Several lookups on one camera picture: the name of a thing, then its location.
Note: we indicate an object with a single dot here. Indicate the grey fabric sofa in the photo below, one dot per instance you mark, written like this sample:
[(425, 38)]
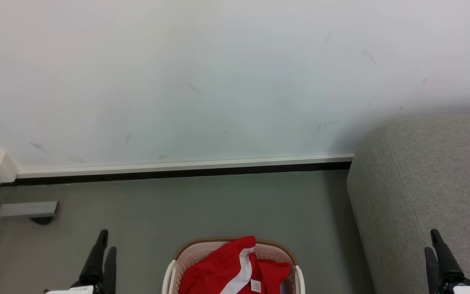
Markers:
[(431, 183)]

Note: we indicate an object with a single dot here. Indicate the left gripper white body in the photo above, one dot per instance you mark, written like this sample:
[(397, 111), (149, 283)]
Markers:
[(76, 290)]

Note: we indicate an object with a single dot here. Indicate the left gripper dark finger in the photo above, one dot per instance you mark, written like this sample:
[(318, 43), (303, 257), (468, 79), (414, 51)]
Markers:
[(94, 261), (111, 269)]

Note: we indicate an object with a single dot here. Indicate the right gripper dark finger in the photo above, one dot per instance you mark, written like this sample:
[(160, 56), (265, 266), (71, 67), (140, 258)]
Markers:
[(446, 257), (431, 271)]

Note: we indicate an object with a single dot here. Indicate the white plastic laundry basket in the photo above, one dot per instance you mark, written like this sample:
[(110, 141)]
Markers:
[(278, 255)]

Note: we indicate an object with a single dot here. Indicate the white and black baseboard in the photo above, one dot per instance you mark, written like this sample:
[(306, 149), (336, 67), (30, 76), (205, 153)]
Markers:
[(178, 168)]

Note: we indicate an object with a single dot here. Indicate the red shirt with white stripe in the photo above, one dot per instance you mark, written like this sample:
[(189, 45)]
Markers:
[(218, 273)]

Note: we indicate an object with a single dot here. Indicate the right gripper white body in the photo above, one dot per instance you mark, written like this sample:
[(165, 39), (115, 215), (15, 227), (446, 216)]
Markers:
[(469, 289)]

